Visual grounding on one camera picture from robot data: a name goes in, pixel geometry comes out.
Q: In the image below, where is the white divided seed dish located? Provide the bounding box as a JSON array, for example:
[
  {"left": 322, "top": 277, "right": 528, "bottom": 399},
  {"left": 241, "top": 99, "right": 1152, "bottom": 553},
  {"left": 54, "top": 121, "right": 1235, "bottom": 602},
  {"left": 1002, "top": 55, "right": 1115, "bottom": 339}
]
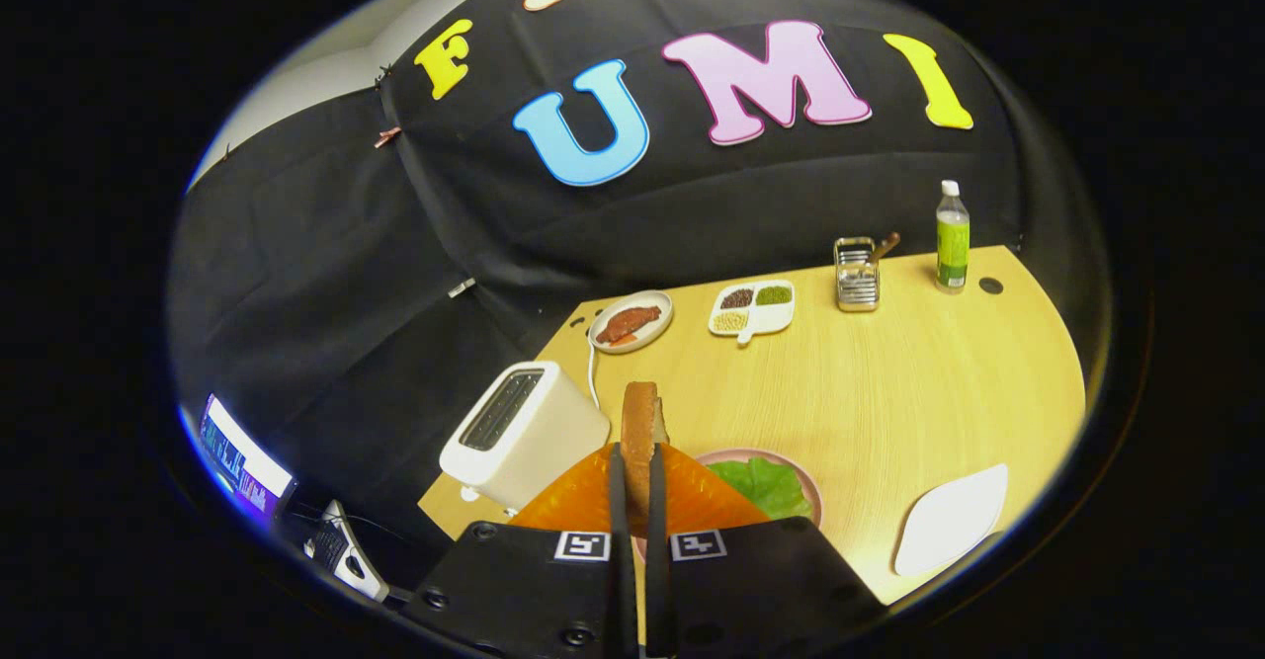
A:
[{"left": 708, "top": 279, "right": 796, "bottom": 346}]

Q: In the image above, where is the grey round plate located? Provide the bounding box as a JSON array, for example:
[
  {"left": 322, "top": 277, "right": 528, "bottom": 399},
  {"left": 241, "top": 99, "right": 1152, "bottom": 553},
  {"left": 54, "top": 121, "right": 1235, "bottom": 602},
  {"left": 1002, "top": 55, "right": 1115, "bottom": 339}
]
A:
[{"left": 588, "top": 289, "right": 675, "bottom": 355}]

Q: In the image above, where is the green lettuce leaf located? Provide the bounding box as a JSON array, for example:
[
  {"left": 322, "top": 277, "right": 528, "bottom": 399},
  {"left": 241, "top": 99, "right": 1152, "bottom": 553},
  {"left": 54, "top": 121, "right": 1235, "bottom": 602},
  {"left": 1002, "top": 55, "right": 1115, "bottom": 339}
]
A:
[{"left": 707, "top": 456, "right": 813, "bottom": 522}]

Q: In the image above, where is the red meat slice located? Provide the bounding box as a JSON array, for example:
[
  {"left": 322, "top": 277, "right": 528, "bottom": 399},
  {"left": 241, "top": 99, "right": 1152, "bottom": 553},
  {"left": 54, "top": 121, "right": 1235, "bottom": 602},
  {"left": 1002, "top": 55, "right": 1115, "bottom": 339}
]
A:
[{"left": 596, "top": 305, "right": 663, "bottom": 346}]

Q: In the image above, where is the pink round plate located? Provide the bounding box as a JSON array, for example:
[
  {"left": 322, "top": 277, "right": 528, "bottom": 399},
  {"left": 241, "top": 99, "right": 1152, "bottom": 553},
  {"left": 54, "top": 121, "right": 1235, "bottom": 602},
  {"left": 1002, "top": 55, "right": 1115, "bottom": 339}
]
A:
[{"left": 697, "top": 449, "right": 823, "bottom": 532}]

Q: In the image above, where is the black backdrop cloth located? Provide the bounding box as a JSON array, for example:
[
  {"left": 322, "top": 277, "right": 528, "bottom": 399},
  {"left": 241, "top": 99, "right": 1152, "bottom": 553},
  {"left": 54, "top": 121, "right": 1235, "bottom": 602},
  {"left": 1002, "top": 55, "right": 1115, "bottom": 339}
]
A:
[{"left": 168, "top": 0, "right": 1108, "bottom": 581}]

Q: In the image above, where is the clear metal-framed container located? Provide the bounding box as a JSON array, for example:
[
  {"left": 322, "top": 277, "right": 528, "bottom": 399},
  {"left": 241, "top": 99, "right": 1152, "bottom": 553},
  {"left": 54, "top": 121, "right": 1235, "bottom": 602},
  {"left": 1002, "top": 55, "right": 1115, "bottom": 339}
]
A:
[{"left": 833, "top": 236, "right": 883, "bottom": 313}]

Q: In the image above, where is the white square plate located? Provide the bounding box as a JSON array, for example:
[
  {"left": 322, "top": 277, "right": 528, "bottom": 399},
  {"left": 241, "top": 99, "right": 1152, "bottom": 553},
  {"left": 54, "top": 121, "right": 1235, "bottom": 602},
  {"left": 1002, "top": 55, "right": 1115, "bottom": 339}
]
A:
[{"left": 893, "top": 462, "right": 1010, "bottom": 578}]

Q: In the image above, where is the toast bread slice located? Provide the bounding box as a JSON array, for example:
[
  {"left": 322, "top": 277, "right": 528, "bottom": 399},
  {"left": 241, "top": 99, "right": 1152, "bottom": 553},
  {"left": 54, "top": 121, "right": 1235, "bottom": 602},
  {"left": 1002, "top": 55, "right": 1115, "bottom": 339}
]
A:
[{"left": 620, "top": 380, "right": 671, "bottom": 541}]

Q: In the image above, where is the white toaster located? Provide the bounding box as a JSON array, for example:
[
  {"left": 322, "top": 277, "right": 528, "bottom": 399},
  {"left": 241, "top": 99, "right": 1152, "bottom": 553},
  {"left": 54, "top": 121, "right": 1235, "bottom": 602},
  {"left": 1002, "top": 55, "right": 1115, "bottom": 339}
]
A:
[{"left": 439, "top": 361, "right": 612, "bottom": 514}]

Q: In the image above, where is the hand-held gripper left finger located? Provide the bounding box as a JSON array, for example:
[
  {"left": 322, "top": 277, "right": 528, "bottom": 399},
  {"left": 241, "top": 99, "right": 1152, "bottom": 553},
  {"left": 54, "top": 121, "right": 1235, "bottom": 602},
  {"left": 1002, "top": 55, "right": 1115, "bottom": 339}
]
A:
[{"left": 400, "top": 442, "right": 638, "bottom": 659}]

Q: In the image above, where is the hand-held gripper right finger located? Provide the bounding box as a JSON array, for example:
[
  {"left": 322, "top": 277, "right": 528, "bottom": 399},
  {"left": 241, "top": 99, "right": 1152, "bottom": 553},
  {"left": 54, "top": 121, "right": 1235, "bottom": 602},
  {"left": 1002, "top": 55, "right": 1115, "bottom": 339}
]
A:
[{"left": 644, "top": 442, "right": 887, "bottom": 659}]

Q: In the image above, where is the green label plastic bottle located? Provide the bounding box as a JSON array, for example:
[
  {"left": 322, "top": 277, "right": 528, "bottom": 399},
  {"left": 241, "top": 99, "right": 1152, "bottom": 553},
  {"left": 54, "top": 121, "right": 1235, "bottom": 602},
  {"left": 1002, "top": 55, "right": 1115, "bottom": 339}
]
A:
[{"left": 935, "top": 180, "right": 971, "bottom": 294}]

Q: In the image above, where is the computer monitor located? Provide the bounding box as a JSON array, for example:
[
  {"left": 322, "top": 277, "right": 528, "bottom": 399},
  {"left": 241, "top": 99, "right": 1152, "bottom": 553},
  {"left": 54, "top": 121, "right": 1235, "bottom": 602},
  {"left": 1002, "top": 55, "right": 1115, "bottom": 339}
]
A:
[{"left": 198, "top": 394, "right": 295, "bottom": 522}]

